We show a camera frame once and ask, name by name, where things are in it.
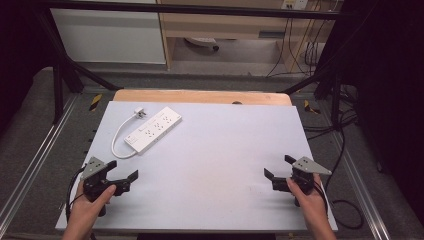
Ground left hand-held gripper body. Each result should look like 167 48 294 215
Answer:
80 156 117 218

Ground light wooden desk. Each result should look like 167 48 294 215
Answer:
155 0 336 72

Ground yellow black floor tape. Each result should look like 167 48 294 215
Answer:
303 99 322 116
88 93 103 112

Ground white power strip cable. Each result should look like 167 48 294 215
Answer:
110 113 139 160

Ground bundle of black floor cables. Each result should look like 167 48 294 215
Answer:
302 83 360 142

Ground black curtain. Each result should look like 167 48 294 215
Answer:
316 0 424 228
0 0 56 134

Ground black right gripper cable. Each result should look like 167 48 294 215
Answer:
313 128 365 231

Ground hanging black cables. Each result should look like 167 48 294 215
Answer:
265 16 324 78

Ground white power strip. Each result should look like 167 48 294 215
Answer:
123 106 183 156

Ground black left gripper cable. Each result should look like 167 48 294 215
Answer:
65 165 86 224

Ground white wall socket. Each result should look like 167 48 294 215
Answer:
280 0 309 11

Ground white cabinet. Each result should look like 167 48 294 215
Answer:
49 0 167 65

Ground white plug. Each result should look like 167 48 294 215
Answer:
133 106 148 120

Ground black metal frame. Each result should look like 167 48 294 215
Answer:
34 0 356 132

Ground wooden board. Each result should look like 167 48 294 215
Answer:
112 88 293 107

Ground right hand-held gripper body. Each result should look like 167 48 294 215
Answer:
289 156 333 208

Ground person's left hand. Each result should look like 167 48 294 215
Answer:
63 181 118 234

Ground person's right hand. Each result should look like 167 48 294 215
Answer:
285 173 330 231

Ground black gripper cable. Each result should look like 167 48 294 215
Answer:
313 128 365 231
65 165 86 224

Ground aluminium floor rail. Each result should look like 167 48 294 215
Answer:
328 131 392 240
0 94 81 231

